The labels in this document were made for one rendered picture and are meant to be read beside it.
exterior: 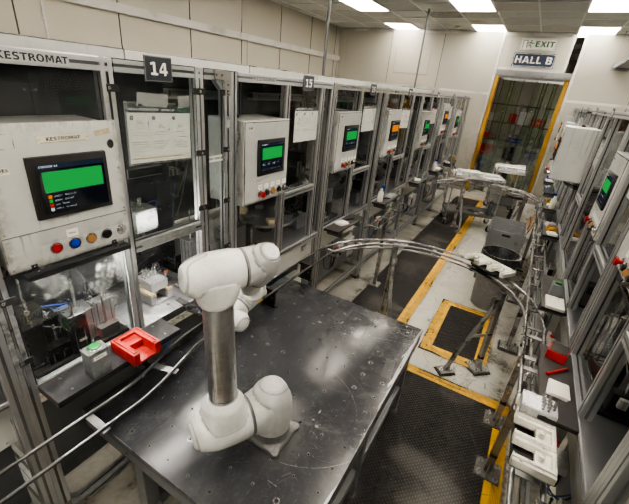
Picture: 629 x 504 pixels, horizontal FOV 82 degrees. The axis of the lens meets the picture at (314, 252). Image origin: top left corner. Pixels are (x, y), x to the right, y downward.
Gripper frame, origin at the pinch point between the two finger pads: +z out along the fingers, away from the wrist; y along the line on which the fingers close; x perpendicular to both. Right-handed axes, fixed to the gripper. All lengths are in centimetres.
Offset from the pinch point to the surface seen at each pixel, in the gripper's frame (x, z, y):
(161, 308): 5.3, 8.7, -9.8
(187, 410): 28, -34, -33
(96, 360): 49, -11, -2
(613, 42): -826, -200, 215
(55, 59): 37, 3, 100
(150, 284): 5.5, 15.2, 1.9
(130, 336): 30.5, -3.5, -5.6
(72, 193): 41, -1, 60
